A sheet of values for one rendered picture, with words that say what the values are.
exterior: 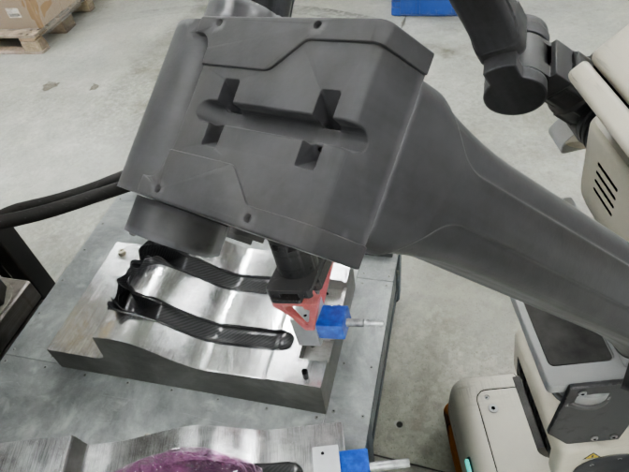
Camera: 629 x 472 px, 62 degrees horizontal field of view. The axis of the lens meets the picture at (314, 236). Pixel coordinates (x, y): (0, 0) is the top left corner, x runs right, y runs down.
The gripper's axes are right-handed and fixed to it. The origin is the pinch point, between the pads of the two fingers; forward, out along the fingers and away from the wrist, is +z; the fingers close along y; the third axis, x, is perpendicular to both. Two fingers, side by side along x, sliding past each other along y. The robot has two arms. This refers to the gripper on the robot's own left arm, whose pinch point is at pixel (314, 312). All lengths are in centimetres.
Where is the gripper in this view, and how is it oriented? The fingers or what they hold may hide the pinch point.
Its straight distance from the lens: 77.7
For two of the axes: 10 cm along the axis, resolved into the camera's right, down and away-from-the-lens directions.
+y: -2.7, 6.1, -7.5
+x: 9.4, -0.2, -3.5
